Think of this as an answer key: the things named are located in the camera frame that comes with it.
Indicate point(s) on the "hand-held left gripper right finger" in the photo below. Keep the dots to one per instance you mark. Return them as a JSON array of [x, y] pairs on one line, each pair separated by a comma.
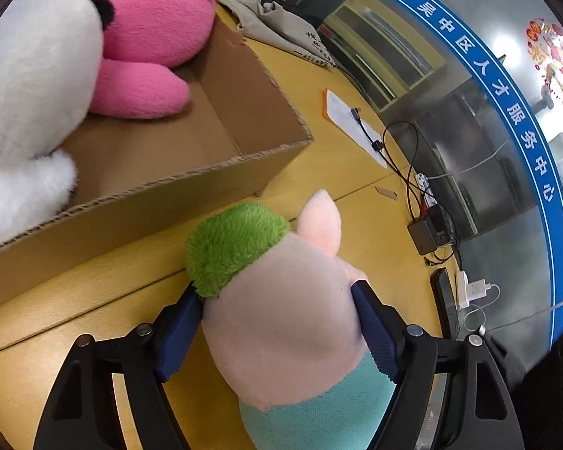
[[380, 333]]

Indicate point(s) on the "blue window banner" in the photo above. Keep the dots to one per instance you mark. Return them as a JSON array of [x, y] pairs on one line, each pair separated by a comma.
[[497, 89]]

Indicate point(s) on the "white paper sheet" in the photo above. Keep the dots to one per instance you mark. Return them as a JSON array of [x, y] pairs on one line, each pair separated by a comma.
[[342, 110]]

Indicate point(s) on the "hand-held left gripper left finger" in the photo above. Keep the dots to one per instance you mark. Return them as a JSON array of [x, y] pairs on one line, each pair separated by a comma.
[[178, 333]]

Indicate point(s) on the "dark grey power adapter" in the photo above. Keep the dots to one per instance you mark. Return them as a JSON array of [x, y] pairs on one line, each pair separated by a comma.
[[424, 236]]

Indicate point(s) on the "beige cloth bag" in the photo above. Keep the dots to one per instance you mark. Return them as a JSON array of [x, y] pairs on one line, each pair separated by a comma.
[[272, 23]]

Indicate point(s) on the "white power strip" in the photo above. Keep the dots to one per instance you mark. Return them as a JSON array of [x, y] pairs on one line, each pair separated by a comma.
[[426, 190]]

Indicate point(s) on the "pink plush toy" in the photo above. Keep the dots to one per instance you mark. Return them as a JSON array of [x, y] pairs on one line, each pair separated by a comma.
[[155, 18]]

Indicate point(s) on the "pink pig plush teal shirt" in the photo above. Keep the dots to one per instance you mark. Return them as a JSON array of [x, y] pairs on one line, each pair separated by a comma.
[[281, 309]]

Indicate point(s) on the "red window decal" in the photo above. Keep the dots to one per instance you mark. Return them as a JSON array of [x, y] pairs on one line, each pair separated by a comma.
[[556, 51]]

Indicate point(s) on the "black phone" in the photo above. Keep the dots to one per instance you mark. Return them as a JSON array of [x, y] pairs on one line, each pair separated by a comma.
[[443, 300]]

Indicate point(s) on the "brown cardboard box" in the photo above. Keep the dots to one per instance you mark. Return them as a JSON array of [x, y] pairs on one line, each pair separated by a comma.
[[169, 164]]

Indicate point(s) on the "brown cardboard strip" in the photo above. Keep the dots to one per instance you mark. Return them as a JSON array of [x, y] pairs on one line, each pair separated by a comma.
[[387, 193]]

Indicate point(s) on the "white plush toy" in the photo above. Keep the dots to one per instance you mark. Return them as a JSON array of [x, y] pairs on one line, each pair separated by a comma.
[[28, 79]]

